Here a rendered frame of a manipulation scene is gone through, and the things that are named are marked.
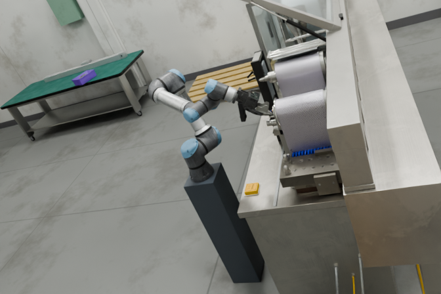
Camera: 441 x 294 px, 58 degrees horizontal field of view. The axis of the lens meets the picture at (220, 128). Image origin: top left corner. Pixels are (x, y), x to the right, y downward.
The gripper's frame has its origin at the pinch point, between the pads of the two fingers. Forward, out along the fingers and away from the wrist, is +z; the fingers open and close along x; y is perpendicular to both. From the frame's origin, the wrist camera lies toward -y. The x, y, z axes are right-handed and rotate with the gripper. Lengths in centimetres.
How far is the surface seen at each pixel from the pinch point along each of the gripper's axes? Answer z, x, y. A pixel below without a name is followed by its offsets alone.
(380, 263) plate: 39, -88, 19
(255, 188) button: 8.8, -15.8, -35.7
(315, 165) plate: 28.2, -18.2, -5.7
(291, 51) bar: -1.5, 26.1, 24.8
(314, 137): 24.4, -4.3, 0.1
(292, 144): 16.6, -4.3, -8.5
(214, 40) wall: -76, 405, -157
